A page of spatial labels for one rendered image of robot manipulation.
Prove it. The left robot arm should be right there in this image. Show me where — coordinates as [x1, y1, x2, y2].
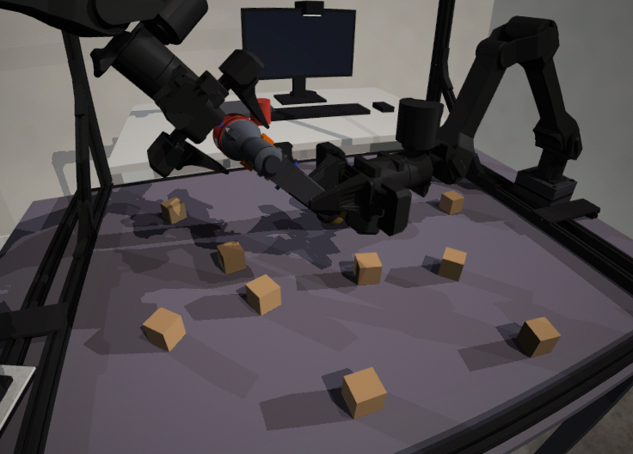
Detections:
[394, 15, 582, 197]

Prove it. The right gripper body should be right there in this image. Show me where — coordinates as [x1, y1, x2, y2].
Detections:
[143, 49, 264, 178]

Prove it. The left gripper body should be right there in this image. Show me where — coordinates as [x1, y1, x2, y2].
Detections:
[316, 142, 412, 236]

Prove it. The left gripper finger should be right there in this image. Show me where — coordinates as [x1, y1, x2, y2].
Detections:
[310, 173, 374, 222]
[308, 153, 338, 191]

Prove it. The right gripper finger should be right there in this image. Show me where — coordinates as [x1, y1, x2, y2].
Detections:
[175, 141, 230, 175]
[231, 77, 269, 129]

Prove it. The tan cube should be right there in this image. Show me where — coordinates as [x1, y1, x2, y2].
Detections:
[245, 274, 281, 316]
[516, 317, 561, 358]
[439, 191, 464, 215]
[217, 240, 246, 275]
[143, 307, 186, 352]
[353, 252, 383, 285]
[160, 197, 187, 224]
[438, 247, 467, 281]
[341, 367, 387, 420]

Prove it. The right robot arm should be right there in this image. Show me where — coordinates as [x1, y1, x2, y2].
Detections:
[0, 0, 229, 144]

